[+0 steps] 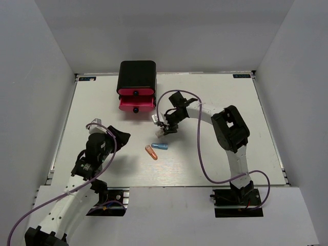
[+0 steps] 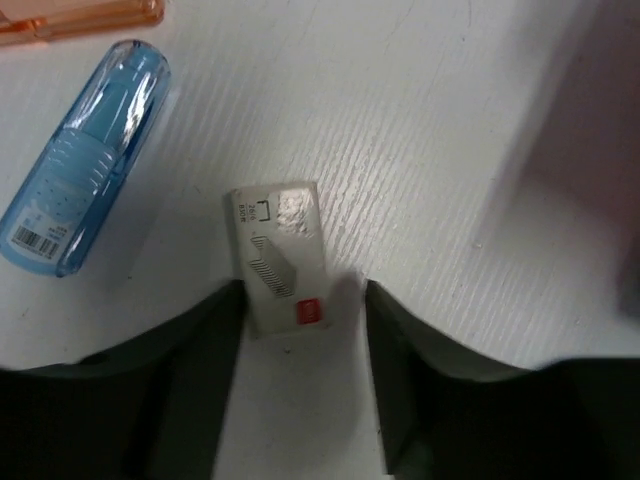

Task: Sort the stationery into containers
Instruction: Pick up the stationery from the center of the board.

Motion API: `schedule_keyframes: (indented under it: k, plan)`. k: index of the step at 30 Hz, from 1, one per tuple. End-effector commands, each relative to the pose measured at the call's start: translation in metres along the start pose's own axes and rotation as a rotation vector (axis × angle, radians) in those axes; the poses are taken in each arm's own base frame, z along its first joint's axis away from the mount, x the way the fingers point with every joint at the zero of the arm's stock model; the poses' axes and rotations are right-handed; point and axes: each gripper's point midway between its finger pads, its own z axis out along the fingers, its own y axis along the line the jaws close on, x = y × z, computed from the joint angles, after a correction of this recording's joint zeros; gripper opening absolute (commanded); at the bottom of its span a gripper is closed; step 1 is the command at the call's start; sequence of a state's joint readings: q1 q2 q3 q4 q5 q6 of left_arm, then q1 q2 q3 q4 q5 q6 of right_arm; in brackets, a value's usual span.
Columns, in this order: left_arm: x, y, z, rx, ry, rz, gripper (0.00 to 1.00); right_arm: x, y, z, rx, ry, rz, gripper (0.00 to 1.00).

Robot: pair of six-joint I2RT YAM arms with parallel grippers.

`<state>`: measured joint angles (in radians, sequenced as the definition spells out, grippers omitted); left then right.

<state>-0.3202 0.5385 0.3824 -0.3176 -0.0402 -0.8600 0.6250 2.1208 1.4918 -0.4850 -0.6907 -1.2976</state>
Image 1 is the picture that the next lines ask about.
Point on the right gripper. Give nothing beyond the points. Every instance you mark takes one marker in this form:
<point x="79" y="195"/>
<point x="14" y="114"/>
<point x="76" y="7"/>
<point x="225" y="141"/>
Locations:
<point x="169" y="127"/>

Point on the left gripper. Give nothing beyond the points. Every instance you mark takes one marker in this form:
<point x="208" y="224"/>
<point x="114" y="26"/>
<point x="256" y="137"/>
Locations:
<point x="121" y="138"/>

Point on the white staples box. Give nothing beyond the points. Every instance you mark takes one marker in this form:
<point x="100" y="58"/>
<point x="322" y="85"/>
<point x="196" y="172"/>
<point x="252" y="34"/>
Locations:
<point x="160" y="133"/>

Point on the black round drawer knob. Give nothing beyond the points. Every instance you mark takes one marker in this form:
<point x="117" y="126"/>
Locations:
<point x="135" y="92"/>

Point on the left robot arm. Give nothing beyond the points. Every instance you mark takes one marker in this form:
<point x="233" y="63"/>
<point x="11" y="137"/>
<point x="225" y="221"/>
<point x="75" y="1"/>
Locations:
<point x="84" y="191"/>

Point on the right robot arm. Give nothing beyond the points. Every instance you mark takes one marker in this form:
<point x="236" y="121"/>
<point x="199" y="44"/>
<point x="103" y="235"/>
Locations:
<point x="230" y="130"/>

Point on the blue correction tape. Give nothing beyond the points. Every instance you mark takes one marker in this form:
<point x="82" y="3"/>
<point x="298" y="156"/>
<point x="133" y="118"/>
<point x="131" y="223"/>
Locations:
<point x="161" y="146"/>

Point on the orange correction tape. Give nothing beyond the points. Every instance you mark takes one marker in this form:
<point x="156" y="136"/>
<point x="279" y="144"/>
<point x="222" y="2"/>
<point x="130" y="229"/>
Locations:
<point x="151" y="152"/>

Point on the black drawer cabinet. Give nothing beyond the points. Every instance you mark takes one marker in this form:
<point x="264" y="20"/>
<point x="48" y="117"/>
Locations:
<point x="137" y="74"/>

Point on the left blue table sticker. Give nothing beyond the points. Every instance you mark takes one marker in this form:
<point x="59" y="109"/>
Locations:
<point x="89" y="78"/>

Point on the blue table corner sticker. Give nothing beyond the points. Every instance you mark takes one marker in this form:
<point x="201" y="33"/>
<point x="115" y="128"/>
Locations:
<point x="241" y="75"/>

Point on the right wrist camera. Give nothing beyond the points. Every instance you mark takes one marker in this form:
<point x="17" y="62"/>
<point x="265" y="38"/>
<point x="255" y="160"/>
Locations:
<point x="158" y="119"/>

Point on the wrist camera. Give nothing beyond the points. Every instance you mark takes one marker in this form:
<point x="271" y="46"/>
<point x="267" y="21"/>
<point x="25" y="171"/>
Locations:
<point x="158" y="119"/>
<point x="95" y="126"/>

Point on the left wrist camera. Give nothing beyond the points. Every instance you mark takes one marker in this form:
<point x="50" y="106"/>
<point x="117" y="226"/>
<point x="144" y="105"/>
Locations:
<point x="95" y="126"/>

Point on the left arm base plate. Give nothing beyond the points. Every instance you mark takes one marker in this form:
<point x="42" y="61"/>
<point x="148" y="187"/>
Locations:
<point x="112" y="203"/>

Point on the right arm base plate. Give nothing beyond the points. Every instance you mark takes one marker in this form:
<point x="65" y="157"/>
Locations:
<point x="226" y="205"/>

